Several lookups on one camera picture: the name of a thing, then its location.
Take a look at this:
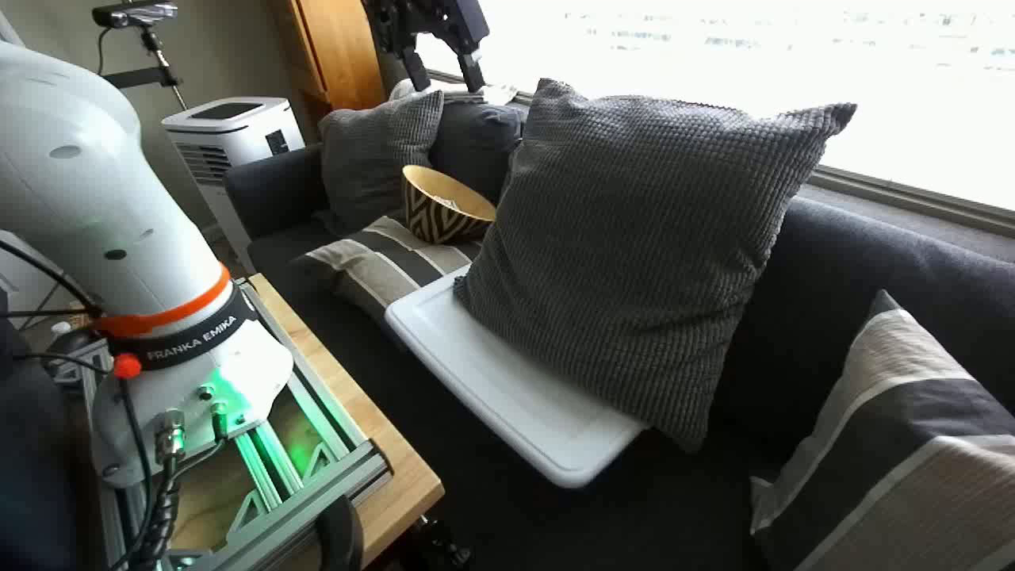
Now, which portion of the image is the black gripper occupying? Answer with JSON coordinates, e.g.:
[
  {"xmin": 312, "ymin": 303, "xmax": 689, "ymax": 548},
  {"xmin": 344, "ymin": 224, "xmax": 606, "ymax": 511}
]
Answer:
[{"xmin": 361, "ymin": 0, "xmax": 492, "ymax": 97}]

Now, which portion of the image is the black yellow patterned bowl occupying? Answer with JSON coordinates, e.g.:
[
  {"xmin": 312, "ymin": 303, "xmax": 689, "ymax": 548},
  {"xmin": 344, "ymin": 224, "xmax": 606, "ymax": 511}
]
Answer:
[{"xmin": 399, "ymin": 162, "xmax": 498, "ymax": 249}]

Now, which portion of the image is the white flat object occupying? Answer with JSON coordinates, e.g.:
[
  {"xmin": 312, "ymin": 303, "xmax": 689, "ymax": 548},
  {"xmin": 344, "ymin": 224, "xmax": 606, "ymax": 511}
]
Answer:
[{"xmin": 387, "ymin": 75, "xmax": 524, "ymax": 110}]

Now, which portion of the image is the dark blue cushion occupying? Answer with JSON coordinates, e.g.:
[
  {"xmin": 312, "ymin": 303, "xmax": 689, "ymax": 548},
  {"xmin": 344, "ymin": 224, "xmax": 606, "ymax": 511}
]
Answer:
[{"xmin": 427, "ymin": 92, "xmax": 530, "ymax": 206}]

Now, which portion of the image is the small grey cushion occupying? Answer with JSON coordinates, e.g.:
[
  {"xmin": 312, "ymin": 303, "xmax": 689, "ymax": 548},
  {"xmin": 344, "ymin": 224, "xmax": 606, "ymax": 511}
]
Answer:
[{"xmin": 318, "ymin": 85, "xmax": 447, "ymax": 234}]

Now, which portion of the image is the beige grey striped cushion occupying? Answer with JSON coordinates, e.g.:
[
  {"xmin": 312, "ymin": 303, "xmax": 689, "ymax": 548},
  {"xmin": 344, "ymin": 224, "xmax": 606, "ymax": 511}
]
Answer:
[
  {"xmin": 748, "ymin": 289, "xmax": 1015, "ymax": 571},
  {"xmin": 302, "ymin": 213, "xmax": 482, "ymax": 323}
]

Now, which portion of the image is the white air purifier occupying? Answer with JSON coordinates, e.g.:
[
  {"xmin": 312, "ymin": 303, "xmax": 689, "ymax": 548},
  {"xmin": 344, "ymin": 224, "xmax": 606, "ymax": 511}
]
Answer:
[{"xmin": 160, "ymin": 97, "xmax": 309, "ymax": 270}]

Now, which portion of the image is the large dark grey cushion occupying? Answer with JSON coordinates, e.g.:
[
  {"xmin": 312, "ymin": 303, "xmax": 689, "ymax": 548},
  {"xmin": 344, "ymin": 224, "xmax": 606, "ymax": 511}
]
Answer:
[{"xmin": 454, "ymin": 75, "xmax": 860, "ymax": 457}]

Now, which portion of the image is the white plastic tray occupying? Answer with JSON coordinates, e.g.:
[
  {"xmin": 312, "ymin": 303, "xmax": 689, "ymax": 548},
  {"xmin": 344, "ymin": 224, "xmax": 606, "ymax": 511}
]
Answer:
[{"xmin": 383, "ymin": 268, "xmax": 651, "ymax": 493}]

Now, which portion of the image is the wooden table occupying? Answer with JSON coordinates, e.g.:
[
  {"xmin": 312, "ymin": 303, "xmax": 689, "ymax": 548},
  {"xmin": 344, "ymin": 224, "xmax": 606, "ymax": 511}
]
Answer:
[{"xmin": 167, "ymin": 270, "xmax": 447, "ymax": 571}]

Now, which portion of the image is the dark blue sofa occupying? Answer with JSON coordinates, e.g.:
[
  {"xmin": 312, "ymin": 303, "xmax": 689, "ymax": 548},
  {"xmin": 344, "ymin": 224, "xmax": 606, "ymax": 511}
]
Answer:
[{"xmin": 221, "ymin": 88, "xmax": 1015, "ymax": 571}]

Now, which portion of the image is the grey window sill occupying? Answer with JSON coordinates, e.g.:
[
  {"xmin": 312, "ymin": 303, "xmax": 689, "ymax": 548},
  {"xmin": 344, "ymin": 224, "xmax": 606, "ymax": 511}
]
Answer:
[{"xmin": 799, "ymin": 162, "xmax": 1015, "ymax": 238}]

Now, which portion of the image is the black camera on stand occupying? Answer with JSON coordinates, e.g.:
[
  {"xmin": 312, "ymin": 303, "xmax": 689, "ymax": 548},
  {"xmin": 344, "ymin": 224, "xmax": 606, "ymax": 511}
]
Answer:
[{"xmin": 89, "ymin": 0, "xmax": 190, "ymax": 110}]

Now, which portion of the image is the black curved handle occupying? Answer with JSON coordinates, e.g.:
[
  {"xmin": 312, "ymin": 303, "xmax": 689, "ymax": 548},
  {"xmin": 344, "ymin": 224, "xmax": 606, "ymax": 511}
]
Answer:
[{"xmin": 314, "ymin": 495, "xmax": 367, "ymax": 571}]

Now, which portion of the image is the black braided cable bundle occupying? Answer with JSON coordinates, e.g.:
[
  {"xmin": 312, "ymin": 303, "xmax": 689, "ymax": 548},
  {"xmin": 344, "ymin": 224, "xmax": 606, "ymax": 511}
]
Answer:
[{"xmin": 112, "ymin": 377, "xmax": 190, "ymax": 571}]

